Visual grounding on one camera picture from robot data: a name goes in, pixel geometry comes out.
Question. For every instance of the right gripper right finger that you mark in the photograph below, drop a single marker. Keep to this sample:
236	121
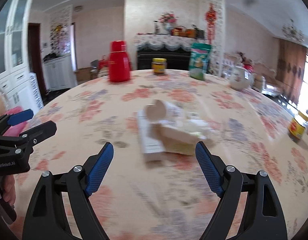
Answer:
263	216

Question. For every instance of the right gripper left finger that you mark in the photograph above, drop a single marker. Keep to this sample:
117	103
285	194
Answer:
46	216

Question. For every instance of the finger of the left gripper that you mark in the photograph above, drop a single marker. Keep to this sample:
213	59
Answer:
6	120
40	132

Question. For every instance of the white cardboard box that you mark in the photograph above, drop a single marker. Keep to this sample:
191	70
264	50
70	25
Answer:
151	146

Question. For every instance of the paper bag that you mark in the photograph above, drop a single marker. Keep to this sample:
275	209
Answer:
178	130

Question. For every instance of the pink lined trash bin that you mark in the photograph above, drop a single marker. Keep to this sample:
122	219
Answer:
17	127

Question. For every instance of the person's left hand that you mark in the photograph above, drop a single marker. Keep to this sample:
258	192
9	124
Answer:
9	194

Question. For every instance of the white glass door cabinet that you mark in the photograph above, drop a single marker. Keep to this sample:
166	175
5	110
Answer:
14	63

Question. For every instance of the low white cabinet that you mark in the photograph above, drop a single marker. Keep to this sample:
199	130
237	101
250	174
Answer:
59	74

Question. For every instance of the yellow label jar right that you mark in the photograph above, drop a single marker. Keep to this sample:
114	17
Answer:
298	126

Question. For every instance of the red handbag on floor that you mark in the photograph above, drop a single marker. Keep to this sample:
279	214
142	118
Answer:
103	62

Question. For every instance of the red thermos jug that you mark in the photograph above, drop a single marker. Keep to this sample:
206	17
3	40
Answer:
118	62

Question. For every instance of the yellow lid jar far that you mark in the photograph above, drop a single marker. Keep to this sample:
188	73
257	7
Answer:
158	66

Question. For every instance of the white sofa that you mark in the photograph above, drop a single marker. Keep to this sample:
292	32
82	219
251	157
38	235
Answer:
262	77

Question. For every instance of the white floral teapot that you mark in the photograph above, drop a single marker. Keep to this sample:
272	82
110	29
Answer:
240	78

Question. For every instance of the floral lace piano cover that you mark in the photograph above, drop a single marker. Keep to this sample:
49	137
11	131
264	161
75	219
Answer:
158	42

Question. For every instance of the brown curtain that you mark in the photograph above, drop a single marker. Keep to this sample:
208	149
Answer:
291	68

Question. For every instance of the black piano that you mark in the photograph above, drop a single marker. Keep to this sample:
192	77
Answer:
175	59

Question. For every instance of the pink flower vase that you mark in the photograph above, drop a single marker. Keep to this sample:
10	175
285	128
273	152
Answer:
168	20

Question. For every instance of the green snack bag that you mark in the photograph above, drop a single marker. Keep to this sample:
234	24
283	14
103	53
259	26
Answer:
199	58

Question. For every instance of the chandelier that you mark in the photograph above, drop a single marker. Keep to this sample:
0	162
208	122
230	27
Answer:
292	33

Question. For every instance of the black handbag on piano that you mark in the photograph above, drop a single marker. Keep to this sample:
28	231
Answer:
199	33

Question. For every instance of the red chinese knot ornament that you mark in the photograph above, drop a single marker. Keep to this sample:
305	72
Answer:
211	17

